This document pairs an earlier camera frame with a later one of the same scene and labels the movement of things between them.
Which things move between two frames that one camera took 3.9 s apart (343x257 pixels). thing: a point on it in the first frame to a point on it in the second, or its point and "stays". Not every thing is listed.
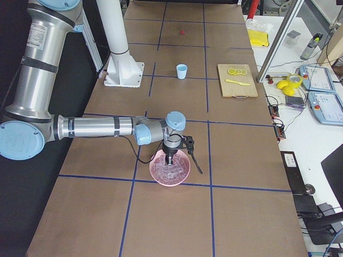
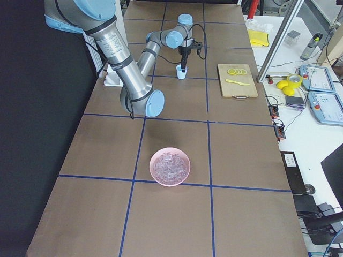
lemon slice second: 238,71 stays
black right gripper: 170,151 to 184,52
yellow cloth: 258,38 stays
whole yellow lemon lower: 288,91 stays
